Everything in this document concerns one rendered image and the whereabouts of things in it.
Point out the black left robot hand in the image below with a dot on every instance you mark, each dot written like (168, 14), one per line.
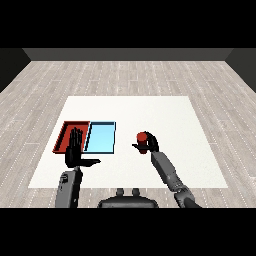
(73, 156)

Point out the shallow light blue open box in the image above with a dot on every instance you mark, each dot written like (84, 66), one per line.
(100, 137)

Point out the dark grey robot body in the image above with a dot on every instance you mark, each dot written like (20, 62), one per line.
(128, 201)

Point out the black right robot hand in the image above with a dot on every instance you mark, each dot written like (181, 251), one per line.
(153, 142)

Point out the shallow red open box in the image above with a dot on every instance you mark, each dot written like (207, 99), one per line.
(65, 136)

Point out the small red can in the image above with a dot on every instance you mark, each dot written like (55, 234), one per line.
(142, 139)

